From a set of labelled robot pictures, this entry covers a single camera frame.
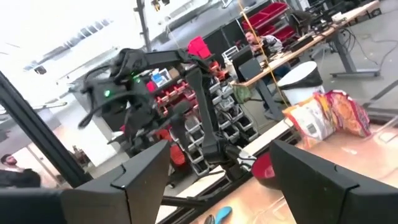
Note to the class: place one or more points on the blue spoon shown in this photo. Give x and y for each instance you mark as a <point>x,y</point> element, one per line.
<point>223,214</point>

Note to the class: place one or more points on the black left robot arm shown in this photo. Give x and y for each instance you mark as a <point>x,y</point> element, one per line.
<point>202,102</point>

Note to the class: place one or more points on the red plastic crate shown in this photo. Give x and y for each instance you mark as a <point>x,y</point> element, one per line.
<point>199,46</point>

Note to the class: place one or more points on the black metal pole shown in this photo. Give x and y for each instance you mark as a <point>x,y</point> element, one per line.
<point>143,25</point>

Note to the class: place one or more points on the parts bin rack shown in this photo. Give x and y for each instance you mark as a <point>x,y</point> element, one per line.
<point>230,124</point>

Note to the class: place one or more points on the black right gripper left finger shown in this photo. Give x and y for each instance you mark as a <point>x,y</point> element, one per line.
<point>93,205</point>

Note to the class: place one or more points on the clear plastic bin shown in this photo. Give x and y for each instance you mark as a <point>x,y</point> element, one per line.
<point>387,133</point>

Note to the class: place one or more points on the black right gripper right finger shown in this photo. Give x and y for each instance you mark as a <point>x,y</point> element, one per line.
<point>335,199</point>

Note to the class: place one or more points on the chili ramen packet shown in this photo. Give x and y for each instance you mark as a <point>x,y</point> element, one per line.
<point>348,112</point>

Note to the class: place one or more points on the red storage bins shelf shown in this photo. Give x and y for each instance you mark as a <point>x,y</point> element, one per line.
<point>270,15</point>

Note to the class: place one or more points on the white trash can black liner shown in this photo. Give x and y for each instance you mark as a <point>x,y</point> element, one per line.
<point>298,90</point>

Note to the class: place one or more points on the green bag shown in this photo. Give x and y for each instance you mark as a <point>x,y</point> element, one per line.
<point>242,93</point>

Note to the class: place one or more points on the black monitor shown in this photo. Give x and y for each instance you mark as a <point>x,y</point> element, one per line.
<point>248,70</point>

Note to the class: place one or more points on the roast beef ramen packet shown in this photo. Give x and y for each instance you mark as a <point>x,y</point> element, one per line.
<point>309,121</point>

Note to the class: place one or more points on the long wooden desk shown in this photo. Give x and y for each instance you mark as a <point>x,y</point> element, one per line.
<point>311,40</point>

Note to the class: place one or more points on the red bowl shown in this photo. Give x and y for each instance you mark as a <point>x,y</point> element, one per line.
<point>262,171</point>

